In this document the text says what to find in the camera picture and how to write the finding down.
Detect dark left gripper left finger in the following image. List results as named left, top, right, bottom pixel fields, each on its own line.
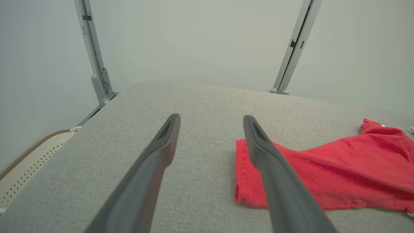
left=84, top=113, right=181, bottom=233

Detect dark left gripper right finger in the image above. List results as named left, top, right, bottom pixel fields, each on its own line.
left=243, top=115, right=338, bottom=233

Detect red and white shorts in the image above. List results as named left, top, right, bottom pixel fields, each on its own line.
left=234, top=119, right=414, bottom=219

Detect cream perforated laundry basket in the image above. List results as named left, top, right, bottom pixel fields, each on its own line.
left=0, top=128, right=82, bottom=211

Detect grey metal frame with caster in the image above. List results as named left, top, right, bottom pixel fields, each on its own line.
left=74, top=0, right=119, bottom=127

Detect grey metal frame post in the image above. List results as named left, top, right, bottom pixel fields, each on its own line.
left=270, top=0, right=323, bottom=95

